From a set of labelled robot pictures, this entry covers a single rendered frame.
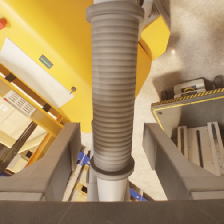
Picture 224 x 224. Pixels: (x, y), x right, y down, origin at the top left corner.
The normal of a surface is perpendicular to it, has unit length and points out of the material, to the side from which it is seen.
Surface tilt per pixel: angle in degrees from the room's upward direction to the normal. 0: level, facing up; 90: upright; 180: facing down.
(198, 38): 0
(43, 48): 14
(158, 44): 22
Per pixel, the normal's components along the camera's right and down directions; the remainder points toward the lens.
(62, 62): -0.08, 0.60
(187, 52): -0.26, 0.70
